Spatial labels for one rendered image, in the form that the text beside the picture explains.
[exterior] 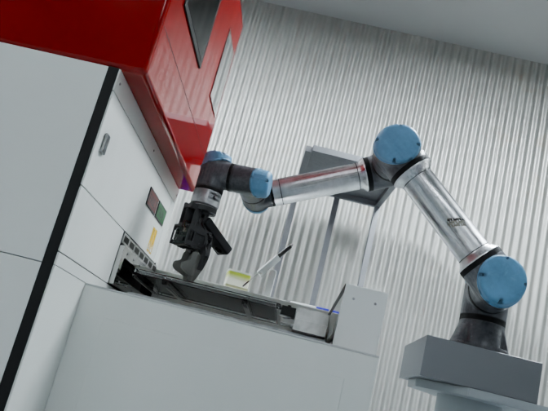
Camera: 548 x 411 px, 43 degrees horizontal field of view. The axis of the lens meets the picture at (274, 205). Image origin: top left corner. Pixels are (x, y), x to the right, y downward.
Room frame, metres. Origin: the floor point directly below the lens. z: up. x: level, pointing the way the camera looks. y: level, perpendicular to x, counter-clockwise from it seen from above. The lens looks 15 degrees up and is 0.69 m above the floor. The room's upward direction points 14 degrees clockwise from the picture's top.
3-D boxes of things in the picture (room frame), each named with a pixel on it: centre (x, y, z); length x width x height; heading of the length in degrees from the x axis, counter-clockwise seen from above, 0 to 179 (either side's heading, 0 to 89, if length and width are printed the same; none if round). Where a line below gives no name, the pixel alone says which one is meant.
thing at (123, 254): (1.84, 0.31, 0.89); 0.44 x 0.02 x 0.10; 176
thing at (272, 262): (2.07, -0.03, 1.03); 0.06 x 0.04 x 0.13; 86
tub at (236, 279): (2.17, 0.05, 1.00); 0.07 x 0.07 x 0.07; 7
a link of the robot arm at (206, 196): (1.76, 0.18, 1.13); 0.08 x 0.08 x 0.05
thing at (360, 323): (1.74, -0.26, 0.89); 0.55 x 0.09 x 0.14; 176
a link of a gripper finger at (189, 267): (1.75, 0.17, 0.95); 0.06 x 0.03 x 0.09; 130
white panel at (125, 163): (1.66, 0.34, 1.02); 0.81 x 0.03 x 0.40; 176
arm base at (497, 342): (1.76, -0.60, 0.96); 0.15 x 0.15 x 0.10
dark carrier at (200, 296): (1.84, 0.10, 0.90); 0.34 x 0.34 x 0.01; 86
